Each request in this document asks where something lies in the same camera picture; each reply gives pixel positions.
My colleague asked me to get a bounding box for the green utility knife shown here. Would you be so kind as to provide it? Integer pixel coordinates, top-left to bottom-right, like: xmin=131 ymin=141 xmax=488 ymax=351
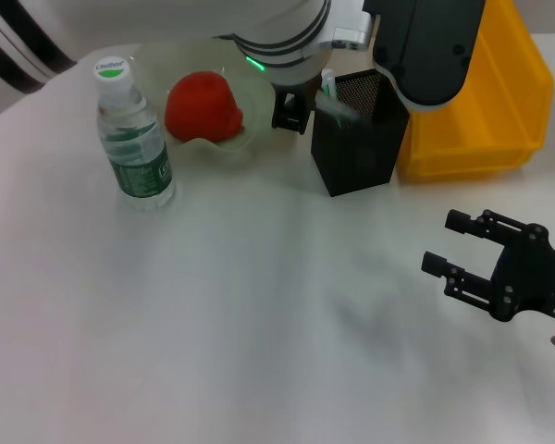
xmin=321 ymin=68 xmax=339 ymax=101

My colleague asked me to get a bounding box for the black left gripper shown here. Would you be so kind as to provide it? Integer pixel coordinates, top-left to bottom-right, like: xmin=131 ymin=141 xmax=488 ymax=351
xmin=271 ymin=78 xmax=318 ymax=136

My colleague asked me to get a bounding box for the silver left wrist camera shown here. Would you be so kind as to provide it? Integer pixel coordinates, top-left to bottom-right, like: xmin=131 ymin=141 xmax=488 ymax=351
xmin=330 ymin=0 xmax=487 ymax=112

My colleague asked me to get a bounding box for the clear bottle with green label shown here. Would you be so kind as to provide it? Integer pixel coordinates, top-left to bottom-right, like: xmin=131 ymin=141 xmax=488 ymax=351
xmin=93 ymin=55 xmax=177 ymax=212

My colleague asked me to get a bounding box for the grey marker pen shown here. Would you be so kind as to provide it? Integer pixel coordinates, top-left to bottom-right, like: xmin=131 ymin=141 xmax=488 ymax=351
xmin=321 ymin=90 xmax=358 ymax=129

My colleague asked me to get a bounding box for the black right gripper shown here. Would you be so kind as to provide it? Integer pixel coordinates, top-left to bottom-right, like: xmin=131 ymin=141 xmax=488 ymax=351
xmin=420 ymin=208 xmax=555 ymax=327

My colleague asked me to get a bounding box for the green glass fruit plate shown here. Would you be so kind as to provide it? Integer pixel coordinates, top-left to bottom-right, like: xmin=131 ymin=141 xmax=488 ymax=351
xmin=131 ymin=39 xmax=281 ymax=161

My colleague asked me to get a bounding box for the black mesh pen holder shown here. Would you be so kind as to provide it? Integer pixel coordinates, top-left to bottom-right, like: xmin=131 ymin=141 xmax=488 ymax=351
xmin=310 ymin=68 xmax=412 ymax=199

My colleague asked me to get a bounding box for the yellow plastic bin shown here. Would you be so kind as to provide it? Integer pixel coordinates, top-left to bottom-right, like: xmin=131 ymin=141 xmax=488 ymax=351
xmin=395 ymin=0 xmax=555 ymax=181

